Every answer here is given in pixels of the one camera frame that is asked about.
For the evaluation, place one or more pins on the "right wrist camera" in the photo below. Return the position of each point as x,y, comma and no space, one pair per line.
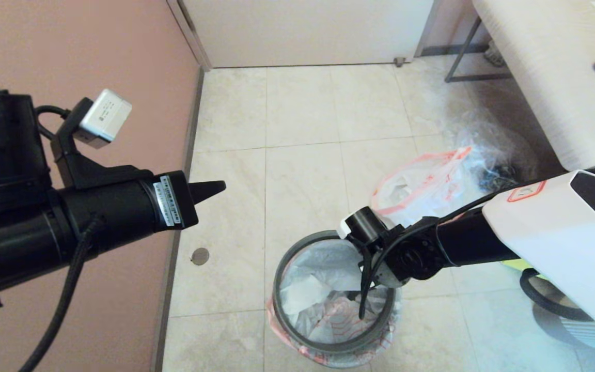
364,225

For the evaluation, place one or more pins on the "white door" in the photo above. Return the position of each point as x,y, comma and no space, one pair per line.
302,31

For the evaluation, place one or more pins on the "small white grey object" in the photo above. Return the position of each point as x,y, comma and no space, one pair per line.
495,54

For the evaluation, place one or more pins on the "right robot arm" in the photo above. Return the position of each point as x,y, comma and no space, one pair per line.
535,232

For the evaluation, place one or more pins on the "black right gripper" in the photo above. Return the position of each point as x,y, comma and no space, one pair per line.
411,256

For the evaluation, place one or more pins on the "yellow fabric tote bag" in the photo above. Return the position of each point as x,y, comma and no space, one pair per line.
517,264

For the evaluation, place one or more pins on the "beige table with metal legs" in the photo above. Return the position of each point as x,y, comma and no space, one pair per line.
550,77

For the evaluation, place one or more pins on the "white red-printed plastic bag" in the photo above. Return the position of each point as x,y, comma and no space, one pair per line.
318,279

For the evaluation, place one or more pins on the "clear crumpled plastic bag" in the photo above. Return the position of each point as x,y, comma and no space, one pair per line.
499,150

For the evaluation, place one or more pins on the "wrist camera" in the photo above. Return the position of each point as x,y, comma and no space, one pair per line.
104,116
364,225

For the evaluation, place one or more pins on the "small metal door stopper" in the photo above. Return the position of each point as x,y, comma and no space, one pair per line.
400,61

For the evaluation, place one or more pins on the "red-printed trash bag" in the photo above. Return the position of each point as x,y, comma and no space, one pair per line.
421,191

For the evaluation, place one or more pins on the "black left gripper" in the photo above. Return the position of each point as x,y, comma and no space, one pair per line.
122,212

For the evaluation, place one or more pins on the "pink fabric partition panel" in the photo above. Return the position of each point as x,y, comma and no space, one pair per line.
96,51

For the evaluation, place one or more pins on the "small round floor disc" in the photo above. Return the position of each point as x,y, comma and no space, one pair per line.
200,256

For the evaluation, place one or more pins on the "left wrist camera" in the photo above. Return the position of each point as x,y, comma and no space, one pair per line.
104,116

